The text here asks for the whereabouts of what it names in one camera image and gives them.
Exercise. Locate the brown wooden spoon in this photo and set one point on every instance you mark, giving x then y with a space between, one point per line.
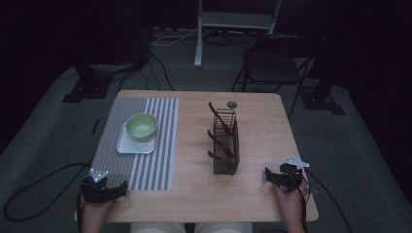
216 156
222 145
220 119

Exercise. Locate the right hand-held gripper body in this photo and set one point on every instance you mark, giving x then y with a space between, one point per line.
291 176

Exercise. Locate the person's left hand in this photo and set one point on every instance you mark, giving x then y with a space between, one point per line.
94 210

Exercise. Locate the white metal stand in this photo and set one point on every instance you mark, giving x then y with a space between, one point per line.
236 19

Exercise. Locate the person's legs in white trousers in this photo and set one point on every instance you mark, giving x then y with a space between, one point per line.
162 227

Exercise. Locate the small black floor strip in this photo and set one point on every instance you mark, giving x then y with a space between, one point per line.
95 127

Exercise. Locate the black folding chair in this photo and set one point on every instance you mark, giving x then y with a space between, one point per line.
275 69

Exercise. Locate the black stand base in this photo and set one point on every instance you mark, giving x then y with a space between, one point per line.
320 100
87 90

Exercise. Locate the grey striped placemat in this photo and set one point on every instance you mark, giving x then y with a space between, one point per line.
162 155

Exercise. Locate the green bowl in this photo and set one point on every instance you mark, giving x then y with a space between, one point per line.
141 127

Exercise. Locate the person's right hand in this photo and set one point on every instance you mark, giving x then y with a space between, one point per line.
293 202

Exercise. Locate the white square plate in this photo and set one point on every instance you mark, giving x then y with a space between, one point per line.
132 148

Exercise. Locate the grey round table grommet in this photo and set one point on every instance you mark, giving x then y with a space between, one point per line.
232 104

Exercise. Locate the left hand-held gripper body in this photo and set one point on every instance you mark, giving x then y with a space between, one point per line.
95 191

